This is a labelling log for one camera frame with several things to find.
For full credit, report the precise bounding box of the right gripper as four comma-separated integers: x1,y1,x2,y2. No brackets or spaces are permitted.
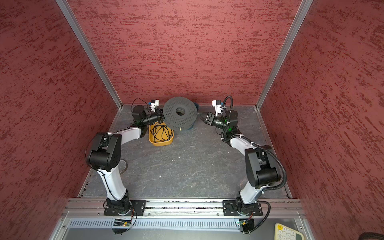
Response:
197,112,229,131

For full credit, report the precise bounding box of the yellow white calculator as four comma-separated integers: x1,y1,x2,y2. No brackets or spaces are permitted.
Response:
274,223,305,240

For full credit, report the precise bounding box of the black cable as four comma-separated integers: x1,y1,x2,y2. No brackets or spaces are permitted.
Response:
151,124,173,143

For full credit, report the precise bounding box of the perforated cable tray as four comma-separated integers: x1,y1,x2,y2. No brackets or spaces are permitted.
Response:
68,218,240,232

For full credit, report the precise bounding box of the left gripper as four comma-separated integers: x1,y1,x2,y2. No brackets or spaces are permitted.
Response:
142,107,173,125

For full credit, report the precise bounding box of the brown tape roll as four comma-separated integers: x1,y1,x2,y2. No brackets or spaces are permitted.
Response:
118,159,128,175

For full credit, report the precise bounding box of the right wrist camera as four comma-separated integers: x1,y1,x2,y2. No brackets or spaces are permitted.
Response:
212,100,226,117

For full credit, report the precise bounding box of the black cable spool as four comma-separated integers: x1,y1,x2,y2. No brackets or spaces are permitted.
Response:
163,97,198,132

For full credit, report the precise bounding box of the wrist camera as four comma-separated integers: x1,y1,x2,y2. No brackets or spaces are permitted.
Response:
150,100,160,113
212,100,226,117

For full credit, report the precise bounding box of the yellow plastic bin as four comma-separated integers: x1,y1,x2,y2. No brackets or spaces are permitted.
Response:
149,123,174,147

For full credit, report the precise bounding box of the black corrugated conduit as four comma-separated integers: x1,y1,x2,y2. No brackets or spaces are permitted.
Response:
221,96,287,192

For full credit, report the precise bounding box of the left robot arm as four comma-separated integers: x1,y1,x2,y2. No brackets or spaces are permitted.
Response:
85,105,165,216

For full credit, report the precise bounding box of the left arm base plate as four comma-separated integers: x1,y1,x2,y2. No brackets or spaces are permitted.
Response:
104,200,147,217

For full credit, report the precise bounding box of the aluminium front rail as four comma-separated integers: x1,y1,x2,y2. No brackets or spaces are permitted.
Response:
61,198,306,219

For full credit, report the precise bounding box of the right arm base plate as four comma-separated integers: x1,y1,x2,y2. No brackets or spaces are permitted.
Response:
222,198,263,217

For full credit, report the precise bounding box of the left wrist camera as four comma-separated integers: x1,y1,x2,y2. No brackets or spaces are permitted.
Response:
150,100,160,113

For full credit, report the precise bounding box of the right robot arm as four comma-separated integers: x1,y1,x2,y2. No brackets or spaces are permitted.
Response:
198,111,287,216

